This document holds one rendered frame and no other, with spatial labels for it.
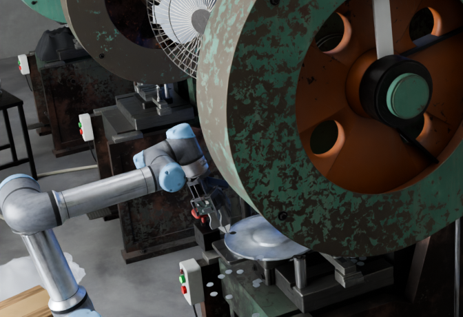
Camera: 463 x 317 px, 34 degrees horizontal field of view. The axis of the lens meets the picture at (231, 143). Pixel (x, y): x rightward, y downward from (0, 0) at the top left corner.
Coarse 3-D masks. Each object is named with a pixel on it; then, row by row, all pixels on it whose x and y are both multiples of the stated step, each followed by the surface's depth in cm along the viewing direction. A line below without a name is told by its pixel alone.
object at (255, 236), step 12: (252, 216) 239; (240, 228) 233; (252, 228) 233; (264, 228) 231; (228, 240) 227; (240, 240) 226; (252, 240) 225; (264, 240) 224; (276, 240) 223; (288, 240) 223; (240, 252) 219; (252, 252) 219; (264, 252) 218; (276, 252) 217; (288, 252) 217; (300, 252) 215
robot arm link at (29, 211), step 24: (144, 168) 206; (168, 168) 204; (24, 192) 199; (48, 192) 198; (72, 192) 199; (96, 192) 200; (120, 192) 202; (144, 192) 205; (24, 216) 195; (48, 216) 195; (72, 216) 200
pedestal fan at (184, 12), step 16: (160, 0) 294; (176, 0) 291; (192, 0) 288; (208, 0) 280; (160, 16) 295; (176, 16) 291; (192, 16) 279; (208, 16) 276; (160, 32) 295; (176, 32) 292; (192, 32) 288; (176, 48) 301; (176, 64) 302
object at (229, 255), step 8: (224, 240) 228; (216, 248) 224; (224, 248) 223; (224, 256) 219; (232, 256) 218; (232, 264) 216; (256, 264) 230; (264, 264) 224; (272, 264) 224; (280, 264) 225; (256, 272) 232; (264, 272) 225; (272, 272) 225; (264, 280) 227; (272, 280) 226
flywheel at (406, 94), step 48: (384, 0) 165; (432, 0) 176; (336, 48) 173; (384, 48) 169; (432, 48) 180; (336, 96) 174; (384, 96) 165; (432, 96) 184; (336, 144) 181; (384, 144) 183; (432, 144) 189; (384, 192) 187
